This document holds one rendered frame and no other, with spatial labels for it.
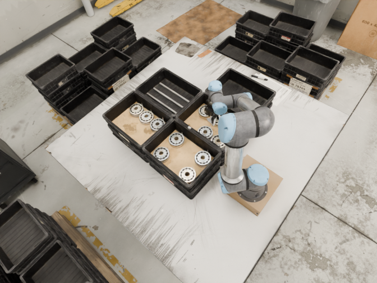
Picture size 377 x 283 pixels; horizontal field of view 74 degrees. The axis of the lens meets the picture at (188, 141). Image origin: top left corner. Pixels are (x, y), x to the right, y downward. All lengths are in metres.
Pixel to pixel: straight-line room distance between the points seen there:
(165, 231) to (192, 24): 3.14
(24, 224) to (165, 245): 1.08
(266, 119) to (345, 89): 2.45
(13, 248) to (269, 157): 1.84
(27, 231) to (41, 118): 1.59
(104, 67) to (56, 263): 1.82
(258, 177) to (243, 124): 0.43
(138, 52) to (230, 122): 2.21
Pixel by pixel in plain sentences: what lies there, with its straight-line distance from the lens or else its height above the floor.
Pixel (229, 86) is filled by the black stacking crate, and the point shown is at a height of 0.83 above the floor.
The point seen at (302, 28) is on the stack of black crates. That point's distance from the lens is 3.22.
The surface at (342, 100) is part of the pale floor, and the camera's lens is 3.31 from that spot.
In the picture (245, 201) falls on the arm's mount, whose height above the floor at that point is 0.79.
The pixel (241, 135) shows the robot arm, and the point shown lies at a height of 1.39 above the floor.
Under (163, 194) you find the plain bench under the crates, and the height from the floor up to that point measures 0.70.
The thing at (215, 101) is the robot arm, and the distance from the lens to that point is 1.40.
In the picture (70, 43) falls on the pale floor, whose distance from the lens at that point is 4.27.
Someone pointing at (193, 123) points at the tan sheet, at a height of 0.83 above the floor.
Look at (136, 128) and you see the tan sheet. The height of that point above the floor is 0.83.
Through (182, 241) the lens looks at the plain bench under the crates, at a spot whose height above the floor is 0.70.
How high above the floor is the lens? 2.24
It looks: 58 degrees down
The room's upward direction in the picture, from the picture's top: 7 degrees counter-clockwise
